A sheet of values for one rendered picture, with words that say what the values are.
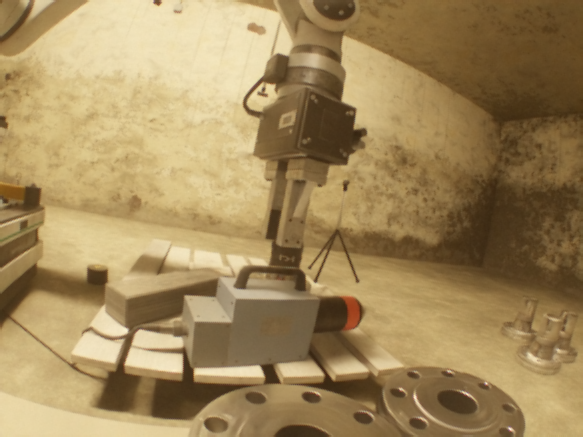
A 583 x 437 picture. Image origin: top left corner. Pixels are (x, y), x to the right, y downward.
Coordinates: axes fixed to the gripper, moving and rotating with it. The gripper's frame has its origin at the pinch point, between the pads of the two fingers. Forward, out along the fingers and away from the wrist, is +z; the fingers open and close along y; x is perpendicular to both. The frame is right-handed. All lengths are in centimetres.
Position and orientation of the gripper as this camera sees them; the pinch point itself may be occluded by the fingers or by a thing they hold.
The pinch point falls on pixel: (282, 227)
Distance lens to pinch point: 67.1
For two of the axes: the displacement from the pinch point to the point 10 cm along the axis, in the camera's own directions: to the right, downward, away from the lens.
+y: 4.6, 1.3, -8.8
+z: -1.8, 9.8, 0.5
